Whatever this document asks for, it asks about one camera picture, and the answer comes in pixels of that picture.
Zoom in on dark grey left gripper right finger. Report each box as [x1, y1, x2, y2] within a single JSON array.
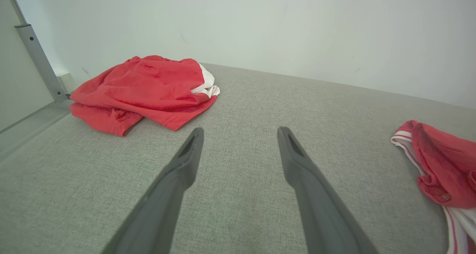
[[277, 126, 379, 254]]

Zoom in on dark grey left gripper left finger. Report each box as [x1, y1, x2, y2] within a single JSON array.
[[102, 127, 205, 254]]

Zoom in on grey metal frame post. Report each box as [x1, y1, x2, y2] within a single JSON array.
[[3, 0, 68, 104]]

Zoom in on red white Bulls jersey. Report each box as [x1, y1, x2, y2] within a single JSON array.
[[390, 120, 476, 254]]

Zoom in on red white shorts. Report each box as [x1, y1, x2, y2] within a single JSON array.
[[70, 55, 221, 137]]

